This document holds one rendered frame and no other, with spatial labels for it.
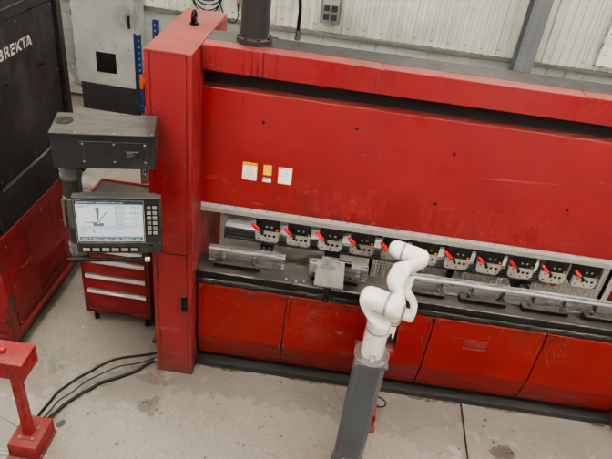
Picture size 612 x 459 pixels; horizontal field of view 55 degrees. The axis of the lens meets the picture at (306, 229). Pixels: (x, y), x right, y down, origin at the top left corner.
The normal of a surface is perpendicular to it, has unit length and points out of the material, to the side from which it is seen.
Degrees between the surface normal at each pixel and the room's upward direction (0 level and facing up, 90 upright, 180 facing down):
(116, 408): 0
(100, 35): 90
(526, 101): 90
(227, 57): 90
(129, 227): 90
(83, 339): 0
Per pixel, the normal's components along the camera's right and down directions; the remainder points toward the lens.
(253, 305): -0.10, 0.55
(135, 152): 0.14, 0.57
